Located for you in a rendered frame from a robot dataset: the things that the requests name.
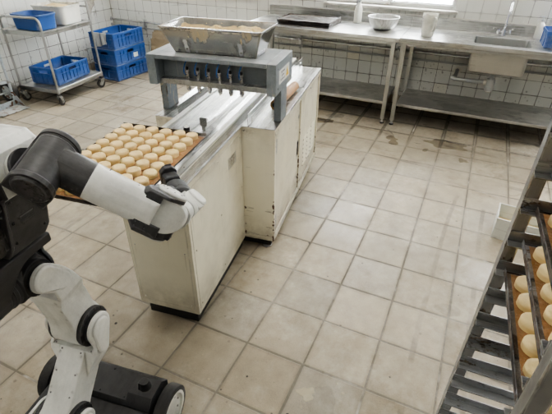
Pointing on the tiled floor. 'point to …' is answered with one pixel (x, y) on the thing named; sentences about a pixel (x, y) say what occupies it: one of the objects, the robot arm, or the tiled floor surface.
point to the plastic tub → (509, 222)
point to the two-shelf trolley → (49, 57)
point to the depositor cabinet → (269, 153)
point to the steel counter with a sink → (466, 31)
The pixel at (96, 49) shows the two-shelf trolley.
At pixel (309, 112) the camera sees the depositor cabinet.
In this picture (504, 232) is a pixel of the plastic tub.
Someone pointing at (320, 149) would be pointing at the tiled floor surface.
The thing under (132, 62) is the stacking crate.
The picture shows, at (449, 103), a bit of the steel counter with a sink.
